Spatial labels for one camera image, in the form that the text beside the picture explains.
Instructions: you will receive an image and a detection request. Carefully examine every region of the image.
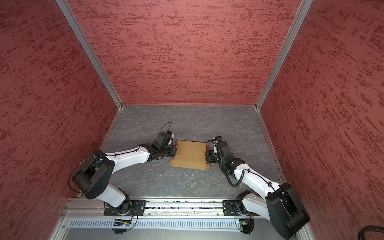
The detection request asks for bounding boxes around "brown cardboard box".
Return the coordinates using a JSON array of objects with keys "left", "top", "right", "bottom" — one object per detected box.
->
[{"left": 169, "top": 141, "right": 211, "bottom": 171}]

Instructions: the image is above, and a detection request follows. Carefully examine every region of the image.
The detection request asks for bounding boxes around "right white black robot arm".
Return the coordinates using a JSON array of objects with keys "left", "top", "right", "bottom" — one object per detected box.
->
[{"left": 206, "top": 140, "right": 310, "bottom": 240}]

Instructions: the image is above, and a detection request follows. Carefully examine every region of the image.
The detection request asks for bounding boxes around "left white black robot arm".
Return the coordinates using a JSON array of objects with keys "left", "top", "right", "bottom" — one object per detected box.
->
[{"left": 71, "top": 144, "right": 176, "bottom": 210}]

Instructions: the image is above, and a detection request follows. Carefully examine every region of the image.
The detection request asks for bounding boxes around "right small circuit board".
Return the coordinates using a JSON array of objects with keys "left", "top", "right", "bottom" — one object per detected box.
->
[{"left": 238, "top": 220, "right": 250, "bottom": 228}]

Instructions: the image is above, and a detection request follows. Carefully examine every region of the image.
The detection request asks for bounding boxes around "small circuit board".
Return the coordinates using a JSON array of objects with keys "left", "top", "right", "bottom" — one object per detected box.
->
[
  {"left": 238, "top": 220, "right": 250, "bottom": 228},
  {"left": 113, "top": 219, "right": 132, "bottom": 228}
]

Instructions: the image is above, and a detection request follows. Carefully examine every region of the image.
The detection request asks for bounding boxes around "left small circuit board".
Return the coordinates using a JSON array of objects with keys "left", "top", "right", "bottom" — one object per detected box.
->
[{"left": 113, "top": 219, "right": 132, "bottom": 228}]

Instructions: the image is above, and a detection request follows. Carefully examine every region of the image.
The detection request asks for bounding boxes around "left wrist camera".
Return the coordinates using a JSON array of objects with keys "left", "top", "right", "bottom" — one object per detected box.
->
[{"left": 153, "top": 131, "right": 174, "bottom": 148}]

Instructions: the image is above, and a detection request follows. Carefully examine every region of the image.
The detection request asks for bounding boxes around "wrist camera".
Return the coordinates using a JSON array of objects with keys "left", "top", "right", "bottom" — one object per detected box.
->
[
  {"left": 153, "top": 131, "right": 174, "bottom": 148},
  {"left": 207, "top": 135, "right": 235, "bottom": 161}
]

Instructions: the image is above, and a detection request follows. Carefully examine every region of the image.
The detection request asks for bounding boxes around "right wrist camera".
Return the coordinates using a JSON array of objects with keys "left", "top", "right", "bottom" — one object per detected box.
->
[{"left": 207, "top": 135, "right": 235, "bottom": 161}]

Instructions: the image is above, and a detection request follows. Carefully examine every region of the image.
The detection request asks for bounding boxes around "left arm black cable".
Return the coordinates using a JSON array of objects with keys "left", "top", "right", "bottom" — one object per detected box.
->
[{"left": 67, "top": 121, "right": 173, "bottom": 194}]

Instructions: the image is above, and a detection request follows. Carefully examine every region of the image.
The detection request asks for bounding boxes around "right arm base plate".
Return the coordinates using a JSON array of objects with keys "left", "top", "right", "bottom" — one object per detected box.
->
[{"left": 222, "top": 200, "right": 268, "bottom": 218}]

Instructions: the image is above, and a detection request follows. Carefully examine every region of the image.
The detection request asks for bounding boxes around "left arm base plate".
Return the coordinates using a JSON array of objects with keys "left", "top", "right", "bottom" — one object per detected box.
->
[{"left": 104, "top": 200, "right": 147, "bottom": 217}]

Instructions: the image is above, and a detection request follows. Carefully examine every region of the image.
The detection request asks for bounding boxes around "aluminium front rail frame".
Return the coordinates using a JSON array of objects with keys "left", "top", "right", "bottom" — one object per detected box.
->
[{"left": 50, "top": 197, "right": 282, "bottom": 240}]

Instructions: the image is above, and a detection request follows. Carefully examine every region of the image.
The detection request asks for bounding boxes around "black cable bundle corner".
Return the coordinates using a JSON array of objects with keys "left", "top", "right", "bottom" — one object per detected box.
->
[{"left": 357, "top": 224, "right": 384, "bottom": 240}]

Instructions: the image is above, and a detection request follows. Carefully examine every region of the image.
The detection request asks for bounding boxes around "right aluminium corner post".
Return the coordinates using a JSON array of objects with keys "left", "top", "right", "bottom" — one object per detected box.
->
[{"left": 256, "top": 0, "right": 313, "bottom": 112}]

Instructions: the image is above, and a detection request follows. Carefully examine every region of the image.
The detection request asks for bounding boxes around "aluminium corner post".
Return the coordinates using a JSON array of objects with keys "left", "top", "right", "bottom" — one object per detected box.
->
[
  {"left": 256, "top": 0, "right": 313, "bottom": 112},
  {"left": 56, "top": 0, "right": 124, "bottom": 110}
]

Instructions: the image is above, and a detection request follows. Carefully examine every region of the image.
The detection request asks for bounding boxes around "left aluminium corner post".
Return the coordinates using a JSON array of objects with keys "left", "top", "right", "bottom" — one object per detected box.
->
[{"left": 56, "top": 0, "right": 124, "bottom": 110}]

